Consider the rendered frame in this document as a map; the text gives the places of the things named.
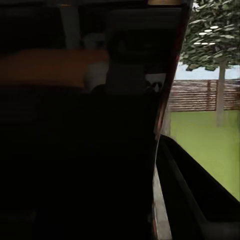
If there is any bottle of coffee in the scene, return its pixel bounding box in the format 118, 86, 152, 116
0, 0, 194, 240

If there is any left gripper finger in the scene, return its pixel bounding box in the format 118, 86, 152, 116
156, 134, 240, 240

